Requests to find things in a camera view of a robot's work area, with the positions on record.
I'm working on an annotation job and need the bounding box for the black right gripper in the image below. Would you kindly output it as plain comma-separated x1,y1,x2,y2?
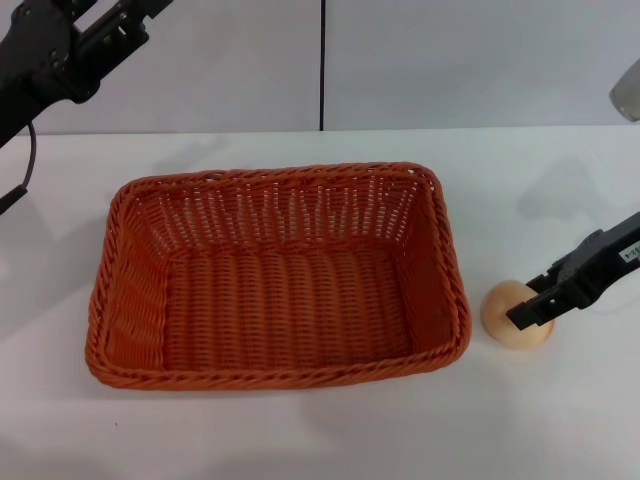
506,210,640,332

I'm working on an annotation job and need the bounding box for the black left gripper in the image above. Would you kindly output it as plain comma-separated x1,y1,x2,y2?
0,0,175,149

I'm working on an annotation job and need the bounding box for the round bread bun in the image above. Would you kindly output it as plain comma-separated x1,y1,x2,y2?
479,279,557,350

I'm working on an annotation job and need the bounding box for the orange woven wicker basket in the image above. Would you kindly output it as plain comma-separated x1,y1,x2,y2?
83,160,474,393

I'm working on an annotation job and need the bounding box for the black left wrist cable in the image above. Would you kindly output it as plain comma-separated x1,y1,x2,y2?
0,118,39,216

